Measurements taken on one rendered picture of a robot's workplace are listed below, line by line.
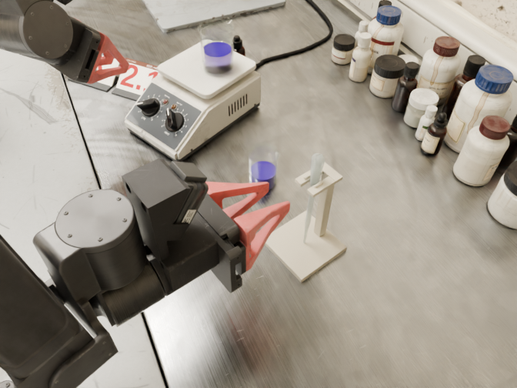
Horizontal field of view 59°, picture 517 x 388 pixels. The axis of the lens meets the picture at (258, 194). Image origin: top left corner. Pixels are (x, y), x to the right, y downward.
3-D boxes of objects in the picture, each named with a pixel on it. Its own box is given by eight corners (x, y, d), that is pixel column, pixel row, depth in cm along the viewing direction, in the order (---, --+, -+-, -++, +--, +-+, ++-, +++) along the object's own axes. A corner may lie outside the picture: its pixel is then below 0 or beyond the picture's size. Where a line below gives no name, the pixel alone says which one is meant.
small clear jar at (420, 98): (397, 117, 79) (404, 92, 75) (418, 109, 81) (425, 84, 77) (415, 133, 77) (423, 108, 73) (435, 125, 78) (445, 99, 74)
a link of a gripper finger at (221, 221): (255, 152, 49) (180, 191, 45) (301, 192, 45) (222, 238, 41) (255, 195, 54) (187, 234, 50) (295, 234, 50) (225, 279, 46)
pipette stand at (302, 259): (301, 282, 58) (309, 219, 48) (261, 242, 62) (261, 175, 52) (346, 250, 61) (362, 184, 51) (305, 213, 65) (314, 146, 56)
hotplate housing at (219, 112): (178, 167, 71) (171, 128, 65) (125, 131, 77) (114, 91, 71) (270, 101, 82) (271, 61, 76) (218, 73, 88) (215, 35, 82)
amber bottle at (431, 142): (431, 142, 75) (445, 105, 70) (442, 153, 73) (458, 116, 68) (416, 146, 74) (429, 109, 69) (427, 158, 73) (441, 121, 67)
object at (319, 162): (308, 185, 53) (315, 158, 49) (316, 180, 53) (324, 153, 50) (312, 189, 52) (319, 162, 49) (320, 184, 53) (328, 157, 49)
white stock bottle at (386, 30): (376, 55, 92) (388, -2, 84) (400, 68, 89) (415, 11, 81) (354, 65, 90) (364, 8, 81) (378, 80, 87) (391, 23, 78)
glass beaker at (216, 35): (219, 84, 72) (216, 36, 66) (195, 71, 74) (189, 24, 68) (245, 67, 75) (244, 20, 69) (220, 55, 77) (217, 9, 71)
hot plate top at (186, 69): (207, 101, 69) (206, 96, 69) (155, 71, 75) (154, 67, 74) (258, 67, 75) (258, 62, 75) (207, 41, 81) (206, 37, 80)
